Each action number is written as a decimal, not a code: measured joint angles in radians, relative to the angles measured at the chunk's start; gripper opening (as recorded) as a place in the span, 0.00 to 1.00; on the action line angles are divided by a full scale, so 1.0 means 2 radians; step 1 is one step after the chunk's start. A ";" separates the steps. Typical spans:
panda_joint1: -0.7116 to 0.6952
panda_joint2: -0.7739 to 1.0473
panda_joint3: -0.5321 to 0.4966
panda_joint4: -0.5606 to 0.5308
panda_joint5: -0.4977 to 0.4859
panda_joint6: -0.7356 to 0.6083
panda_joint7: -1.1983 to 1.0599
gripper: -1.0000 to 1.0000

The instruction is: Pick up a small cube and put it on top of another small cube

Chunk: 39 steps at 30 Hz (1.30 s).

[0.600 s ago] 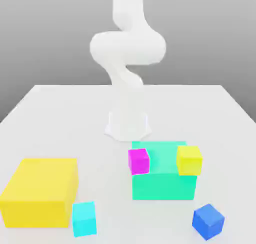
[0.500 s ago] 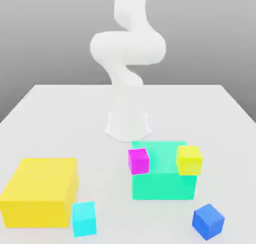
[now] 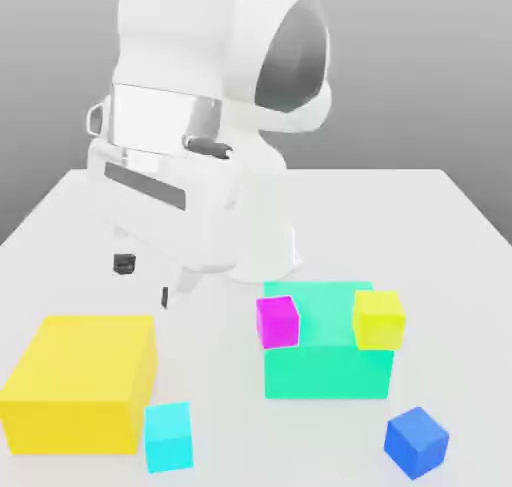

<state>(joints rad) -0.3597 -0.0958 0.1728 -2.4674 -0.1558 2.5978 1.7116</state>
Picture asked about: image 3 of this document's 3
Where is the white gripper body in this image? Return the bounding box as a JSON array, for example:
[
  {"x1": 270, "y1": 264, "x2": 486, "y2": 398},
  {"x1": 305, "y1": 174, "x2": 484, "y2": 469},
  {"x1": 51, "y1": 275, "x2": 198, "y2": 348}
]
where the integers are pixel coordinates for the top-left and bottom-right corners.
[{"x1": 86, "y1": 137, "x2": 244, "y2": 275}]

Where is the small yellow cube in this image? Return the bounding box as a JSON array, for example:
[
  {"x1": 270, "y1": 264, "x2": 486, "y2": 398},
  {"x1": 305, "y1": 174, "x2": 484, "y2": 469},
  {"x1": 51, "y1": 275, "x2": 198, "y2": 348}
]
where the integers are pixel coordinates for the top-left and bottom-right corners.
[{"x1": 352, "y1": 289, "x2": 407, "y2": 352}]

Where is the large green box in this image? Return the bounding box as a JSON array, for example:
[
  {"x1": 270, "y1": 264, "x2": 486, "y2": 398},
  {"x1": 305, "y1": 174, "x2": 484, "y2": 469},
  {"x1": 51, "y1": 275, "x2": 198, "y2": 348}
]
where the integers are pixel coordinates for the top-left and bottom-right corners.
[{"x1": 262, "y1": 280, "x2": 396, "y2": 400}]

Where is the small cyan cube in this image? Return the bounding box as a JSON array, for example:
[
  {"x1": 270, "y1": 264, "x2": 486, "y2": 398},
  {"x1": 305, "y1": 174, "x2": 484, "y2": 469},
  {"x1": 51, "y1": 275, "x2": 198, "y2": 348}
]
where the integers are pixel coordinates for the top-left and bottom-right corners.
[{"x1": 143, "y1": 401, "x2": 196, "y2": 475}]

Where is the small magenta cube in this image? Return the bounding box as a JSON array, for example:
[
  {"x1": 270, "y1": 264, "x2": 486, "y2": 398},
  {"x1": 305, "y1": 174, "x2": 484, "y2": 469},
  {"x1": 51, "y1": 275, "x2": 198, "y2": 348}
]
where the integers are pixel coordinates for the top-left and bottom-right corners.
[{"x1": 255, "y1": 294, "x2": 301, "y2": 351}]

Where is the large yellow box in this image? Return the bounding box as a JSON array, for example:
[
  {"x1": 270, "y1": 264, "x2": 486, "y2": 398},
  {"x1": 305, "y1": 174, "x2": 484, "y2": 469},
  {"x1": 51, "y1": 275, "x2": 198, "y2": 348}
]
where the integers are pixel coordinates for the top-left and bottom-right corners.
[{"x1": 0, "y1": 314, "x2": 158, "y2": 456}]

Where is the small blue cube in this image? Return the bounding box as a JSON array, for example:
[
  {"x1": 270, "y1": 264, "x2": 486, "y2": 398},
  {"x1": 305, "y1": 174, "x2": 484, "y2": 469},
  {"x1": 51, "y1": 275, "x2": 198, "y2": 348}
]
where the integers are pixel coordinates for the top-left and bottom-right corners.
[{"x1": 382, "y1": 405, "x2": 451, "y2": 481}]

